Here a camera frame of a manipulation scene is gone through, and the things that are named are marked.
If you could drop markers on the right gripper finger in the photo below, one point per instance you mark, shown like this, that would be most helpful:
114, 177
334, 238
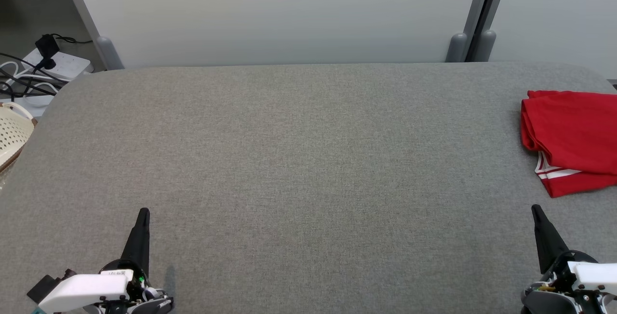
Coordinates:
547, 239

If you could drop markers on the cream perforated laundry basket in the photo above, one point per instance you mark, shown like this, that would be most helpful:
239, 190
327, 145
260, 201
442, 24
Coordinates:
12, 133

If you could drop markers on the red Bulls 23 jersey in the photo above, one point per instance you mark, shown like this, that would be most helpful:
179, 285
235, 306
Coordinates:
573, 126

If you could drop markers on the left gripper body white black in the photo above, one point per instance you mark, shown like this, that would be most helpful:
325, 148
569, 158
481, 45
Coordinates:
84, 290

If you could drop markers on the black power adapter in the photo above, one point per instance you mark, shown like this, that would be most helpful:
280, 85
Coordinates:
46, 45

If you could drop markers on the grey partition post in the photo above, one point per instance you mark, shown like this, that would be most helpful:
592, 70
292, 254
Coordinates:
110, 53
486, 44
456, 46

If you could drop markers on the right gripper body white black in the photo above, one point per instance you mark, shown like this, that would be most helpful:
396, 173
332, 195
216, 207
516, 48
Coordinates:
593, 275

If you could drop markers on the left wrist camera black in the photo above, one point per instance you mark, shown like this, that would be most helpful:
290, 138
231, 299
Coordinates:
43, 285

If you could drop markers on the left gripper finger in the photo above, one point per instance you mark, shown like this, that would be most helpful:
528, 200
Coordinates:
140, 241

